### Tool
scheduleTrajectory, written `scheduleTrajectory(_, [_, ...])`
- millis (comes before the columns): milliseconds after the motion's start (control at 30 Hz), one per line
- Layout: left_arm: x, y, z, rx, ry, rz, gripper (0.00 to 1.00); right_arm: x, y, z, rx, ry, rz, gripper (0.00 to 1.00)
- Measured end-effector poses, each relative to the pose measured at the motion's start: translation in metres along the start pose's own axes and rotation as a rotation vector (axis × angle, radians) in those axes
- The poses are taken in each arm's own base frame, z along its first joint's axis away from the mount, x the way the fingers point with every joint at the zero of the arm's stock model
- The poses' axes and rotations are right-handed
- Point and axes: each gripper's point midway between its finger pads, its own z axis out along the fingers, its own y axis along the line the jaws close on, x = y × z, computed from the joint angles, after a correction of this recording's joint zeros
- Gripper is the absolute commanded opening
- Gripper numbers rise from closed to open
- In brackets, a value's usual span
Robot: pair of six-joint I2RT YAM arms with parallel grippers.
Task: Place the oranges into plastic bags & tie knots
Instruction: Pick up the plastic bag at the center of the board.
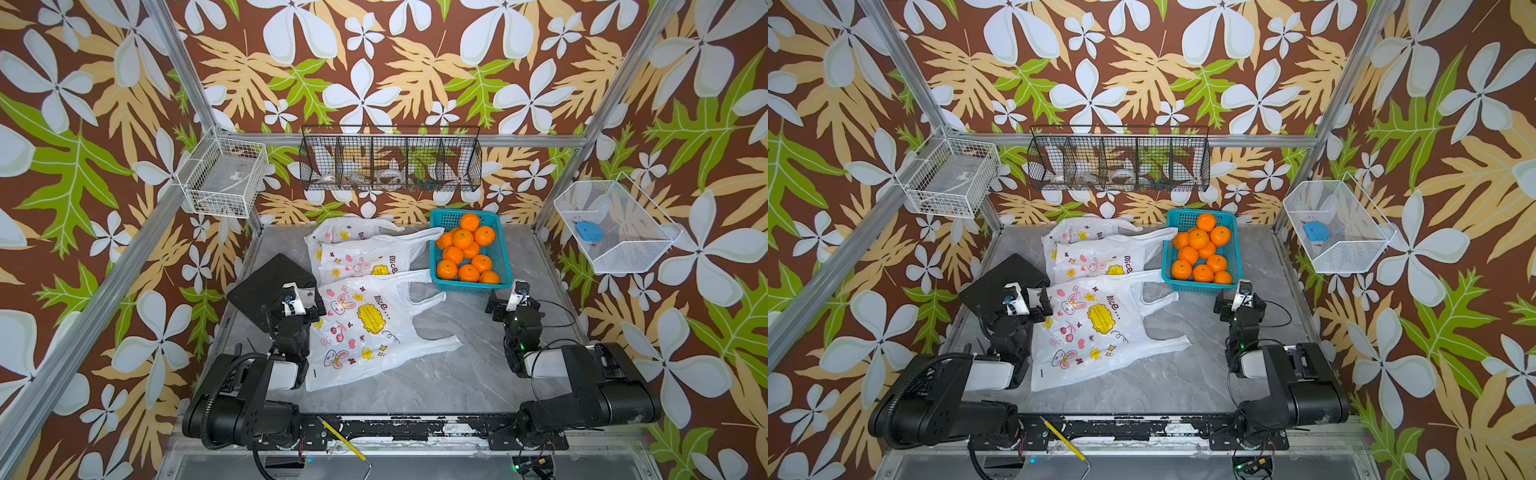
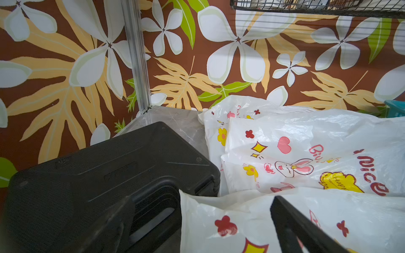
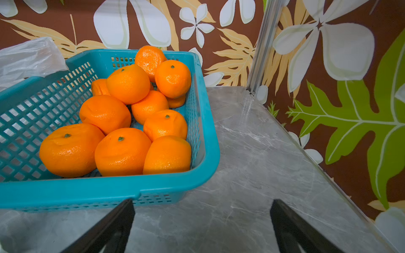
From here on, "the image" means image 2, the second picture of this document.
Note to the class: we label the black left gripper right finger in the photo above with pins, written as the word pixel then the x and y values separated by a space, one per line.
pixel 293 229

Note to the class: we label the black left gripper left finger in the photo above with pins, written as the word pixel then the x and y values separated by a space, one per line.
pixel 110 233

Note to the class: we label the white printed plastic bag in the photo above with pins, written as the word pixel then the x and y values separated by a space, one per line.
pixel 242 222

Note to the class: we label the black plastic tool case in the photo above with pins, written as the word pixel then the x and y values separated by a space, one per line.
pixel 50 205

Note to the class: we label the white printed bag middle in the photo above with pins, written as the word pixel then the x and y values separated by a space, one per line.
pixel 334 149

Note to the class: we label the white printed bag rear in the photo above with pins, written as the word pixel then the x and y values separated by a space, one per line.
pixel 216 123

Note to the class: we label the teal plastic basket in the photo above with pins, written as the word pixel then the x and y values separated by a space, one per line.
pixel 395 108

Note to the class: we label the aluminium frame post left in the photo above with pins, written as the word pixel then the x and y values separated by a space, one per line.
pixel 134 34

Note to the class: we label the black wire basket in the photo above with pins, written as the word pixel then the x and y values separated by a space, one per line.
pixel 393 9

